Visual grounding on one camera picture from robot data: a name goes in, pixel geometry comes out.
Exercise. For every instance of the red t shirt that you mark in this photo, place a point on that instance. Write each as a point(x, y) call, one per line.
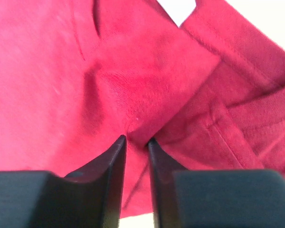
point(76, 74)

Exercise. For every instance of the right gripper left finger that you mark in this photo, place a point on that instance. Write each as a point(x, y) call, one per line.
point(89, 197)

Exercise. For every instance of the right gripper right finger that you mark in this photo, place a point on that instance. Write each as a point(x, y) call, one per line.
point(213, 199)

